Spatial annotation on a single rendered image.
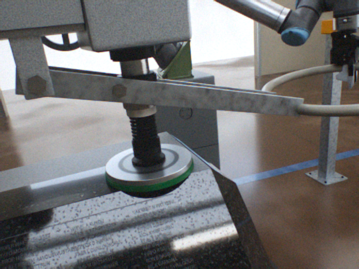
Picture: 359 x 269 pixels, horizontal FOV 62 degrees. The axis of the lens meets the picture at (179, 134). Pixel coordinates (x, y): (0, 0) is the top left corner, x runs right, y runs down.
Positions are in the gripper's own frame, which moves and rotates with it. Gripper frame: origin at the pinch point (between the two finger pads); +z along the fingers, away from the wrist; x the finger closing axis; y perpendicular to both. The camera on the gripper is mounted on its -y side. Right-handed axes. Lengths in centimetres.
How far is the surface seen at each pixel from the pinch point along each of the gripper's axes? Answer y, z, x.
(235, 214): 13, 11, 75
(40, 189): 50, -3, 100
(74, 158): 59, -2, 84
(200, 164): 23, 1, 72
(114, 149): 52, -1, 75
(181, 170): 22, -2, 81
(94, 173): 45, -2, 88
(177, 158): 26, -3, 76
